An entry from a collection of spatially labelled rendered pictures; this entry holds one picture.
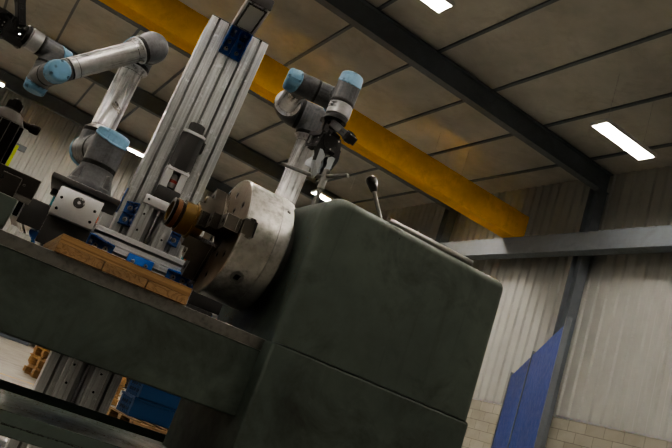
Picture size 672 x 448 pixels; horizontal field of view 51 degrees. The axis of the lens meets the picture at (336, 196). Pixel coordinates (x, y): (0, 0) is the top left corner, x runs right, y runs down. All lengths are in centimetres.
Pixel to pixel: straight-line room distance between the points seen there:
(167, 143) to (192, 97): 21
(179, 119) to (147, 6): 1015
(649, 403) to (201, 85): 1157
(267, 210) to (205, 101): 109
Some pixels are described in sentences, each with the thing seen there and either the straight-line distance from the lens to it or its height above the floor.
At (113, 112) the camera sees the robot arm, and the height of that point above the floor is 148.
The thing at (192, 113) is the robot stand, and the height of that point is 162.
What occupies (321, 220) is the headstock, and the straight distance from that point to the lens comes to 172.
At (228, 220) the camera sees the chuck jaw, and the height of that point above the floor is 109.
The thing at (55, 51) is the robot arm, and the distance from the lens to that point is 260.
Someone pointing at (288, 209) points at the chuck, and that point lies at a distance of 179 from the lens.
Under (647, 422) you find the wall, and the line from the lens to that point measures 1339.
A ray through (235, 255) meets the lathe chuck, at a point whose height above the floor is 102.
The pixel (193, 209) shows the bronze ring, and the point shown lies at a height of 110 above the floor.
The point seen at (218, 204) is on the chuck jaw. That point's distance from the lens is 187.
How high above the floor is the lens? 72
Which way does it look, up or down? 18 degrees up
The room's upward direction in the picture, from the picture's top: 21 degrees clockwise
